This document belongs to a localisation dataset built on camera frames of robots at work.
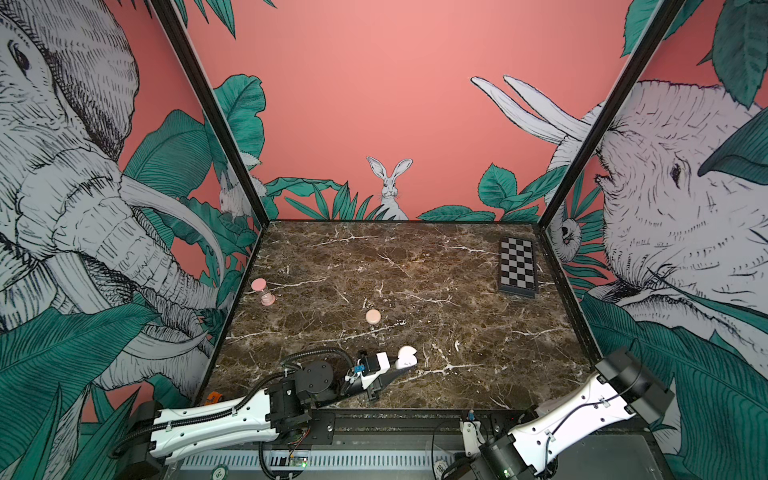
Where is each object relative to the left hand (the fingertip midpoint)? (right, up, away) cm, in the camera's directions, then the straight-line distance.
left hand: (405, 361), depth 63 cm
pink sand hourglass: (-44, +13, +28) cm, 54 cm away
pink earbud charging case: (-9, +3, +31) cm, 32 cm away
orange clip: (-49, -14, +14) cm, 53 cm away
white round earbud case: (0, +1, 0) cm, 1 cm away
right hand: (+13, -30, +2) cm, 33 cm away
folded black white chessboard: (+42, +18, +41) cm, 61 cm away
